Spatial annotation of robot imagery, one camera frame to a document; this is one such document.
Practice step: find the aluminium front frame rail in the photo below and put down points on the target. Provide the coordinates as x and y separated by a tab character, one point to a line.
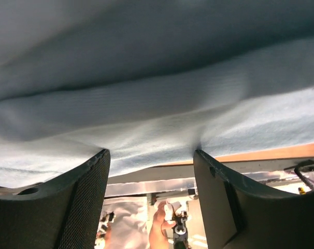
181	177

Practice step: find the black teleoperation handle device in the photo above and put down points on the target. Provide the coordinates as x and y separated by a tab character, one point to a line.
180	231

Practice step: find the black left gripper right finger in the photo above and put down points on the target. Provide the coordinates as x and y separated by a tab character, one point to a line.
239	212

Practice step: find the teal blue t-shirt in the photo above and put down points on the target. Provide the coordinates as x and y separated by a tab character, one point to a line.
151	81

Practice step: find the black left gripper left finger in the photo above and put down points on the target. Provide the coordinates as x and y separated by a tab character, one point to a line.
63	212

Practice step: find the operator bare hand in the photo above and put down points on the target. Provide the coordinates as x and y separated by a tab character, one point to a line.
157	237

